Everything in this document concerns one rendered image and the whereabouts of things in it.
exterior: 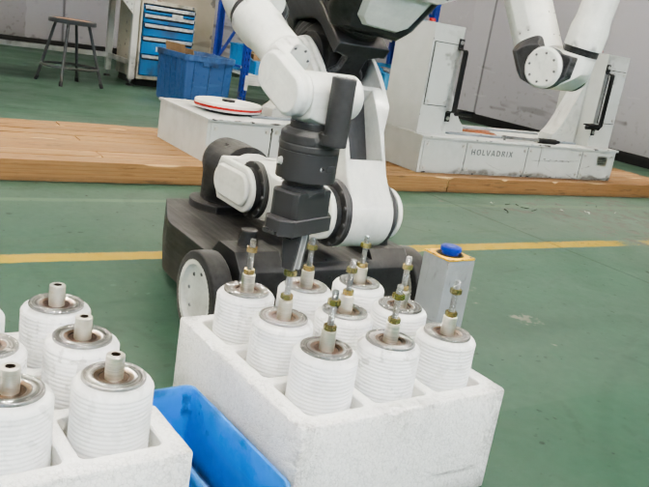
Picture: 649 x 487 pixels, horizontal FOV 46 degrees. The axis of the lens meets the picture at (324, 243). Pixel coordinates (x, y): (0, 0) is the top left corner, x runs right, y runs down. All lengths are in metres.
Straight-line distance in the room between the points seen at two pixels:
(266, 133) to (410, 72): 0.95
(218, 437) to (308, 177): 0.40
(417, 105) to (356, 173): 2.32
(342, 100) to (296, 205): 0.16
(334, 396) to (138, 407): 0.29
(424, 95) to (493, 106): 4.26
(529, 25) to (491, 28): 6.71
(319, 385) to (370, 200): 0.60
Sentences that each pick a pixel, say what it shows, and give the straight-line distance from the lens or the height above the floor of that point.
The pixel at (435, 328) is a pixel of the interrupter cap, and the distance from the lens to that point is 1.26.
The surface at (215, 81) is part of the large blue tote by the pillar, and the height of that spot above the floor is 0.20.
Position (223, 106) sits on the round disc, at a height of 0.30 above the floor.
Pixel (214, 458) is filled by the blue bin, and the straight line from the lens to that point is 1.20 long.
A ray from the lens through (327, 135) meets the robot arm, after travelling 1.07.
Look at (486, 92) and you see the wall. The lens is 8.21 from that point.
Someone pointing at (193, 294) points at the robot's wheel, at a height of 0.09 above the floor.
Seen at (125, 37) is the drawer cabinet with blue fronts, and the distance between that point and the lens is 6.96.
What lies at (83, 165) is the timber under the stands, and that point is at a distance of 3.01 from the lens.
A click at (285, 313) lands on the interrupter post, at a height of 0.26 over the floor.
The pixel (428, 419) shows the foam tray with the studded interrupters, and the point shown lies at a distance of 1.19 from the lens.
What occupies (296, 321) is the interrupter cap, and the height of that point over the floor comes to 0.25.
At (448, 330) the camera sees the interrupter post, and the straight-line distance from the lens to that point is 1.24.
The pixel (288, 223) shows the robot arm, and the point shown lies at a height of 0.41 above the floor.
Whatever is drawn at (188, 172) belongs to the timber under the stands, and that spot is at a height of 0.05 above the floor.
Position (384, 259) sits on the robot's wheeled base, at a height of 0.19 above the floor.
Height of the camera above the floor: 0.68
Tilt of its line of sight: 15 degrees down
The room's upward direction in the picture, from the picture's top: 9 degrees clockwise
